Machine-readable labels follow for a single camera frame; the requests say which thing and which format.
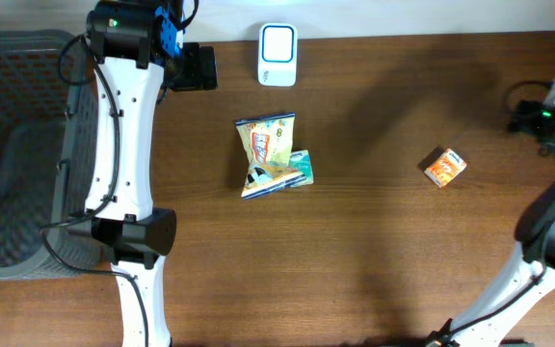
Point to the yellow snack bag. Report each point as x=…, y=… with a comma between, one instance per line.
x=267, y=142

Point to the white barcode scanner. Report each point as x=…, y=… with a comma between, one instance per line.
x=277, y=55

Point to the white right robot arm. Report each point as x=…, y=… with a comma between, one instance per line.
x=529, y=274

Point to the green tissue pack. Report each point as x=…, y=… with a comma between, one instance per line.
x=300, y=160

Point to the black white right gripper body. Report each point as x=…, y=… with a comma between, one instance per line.
x=551, y=124

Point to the orange tissue pack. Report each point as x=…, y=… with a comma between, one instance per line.
x=446, y=168

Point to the grey plastic basket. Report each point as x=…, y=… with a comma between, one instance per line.
x=47, y=147

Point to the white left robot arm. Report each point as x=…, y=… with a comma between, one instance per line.
x=138, y=55

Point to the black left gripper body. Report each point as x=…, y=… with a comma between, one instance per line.
x=194, y=72

